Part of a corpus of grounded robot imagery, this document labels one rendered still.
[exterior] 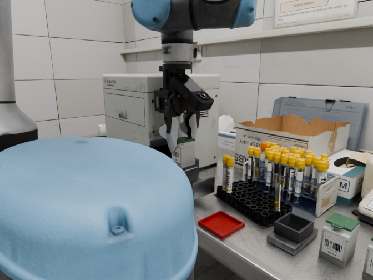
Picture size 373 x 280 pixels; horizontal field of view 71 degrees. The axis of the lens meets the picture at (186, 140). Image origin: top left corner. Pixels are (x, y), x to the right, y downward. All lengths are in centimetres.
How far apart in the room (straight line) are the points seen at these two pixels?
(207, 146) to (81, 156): 71
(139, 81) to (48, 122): 131
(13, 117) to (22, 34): 171
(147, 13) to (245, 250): 45
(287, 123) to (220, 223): 60
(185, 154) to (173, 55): 23
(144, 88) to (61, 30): 135
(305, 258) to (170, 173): 40
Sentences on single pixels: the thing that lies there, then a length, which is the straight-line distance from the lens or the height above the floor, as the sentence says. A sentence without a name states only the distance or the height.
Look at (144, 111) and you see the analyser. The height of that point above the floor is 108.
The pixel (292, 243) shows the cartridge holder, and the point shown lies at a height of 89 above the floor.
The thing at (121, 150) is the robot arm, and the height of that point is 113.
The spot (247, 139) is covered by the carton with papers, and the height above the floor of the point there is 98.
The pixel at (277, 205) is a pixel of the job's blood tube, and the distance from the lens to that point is 59.
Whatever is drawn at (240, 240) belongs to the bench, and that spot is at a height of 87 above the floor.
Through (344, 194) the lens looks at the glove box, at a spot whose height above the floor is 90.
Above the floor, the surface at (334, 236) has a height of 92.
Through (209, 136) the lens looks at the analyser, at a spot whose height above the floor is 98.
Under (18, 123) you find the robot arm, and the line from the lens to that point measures 23.
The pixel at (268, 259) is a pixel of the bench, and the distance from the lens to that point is 51.
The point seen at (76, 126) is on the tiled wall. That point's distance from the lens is 202.
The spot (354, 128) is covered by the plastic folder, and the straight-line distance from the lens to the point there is 102.
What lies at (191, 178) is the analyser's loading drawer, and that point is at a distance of 67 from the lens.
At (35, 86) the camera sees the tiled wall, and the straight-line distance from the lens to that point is 193.
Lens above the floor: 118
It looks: 14 degrees down
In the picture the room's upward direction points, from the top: straight up
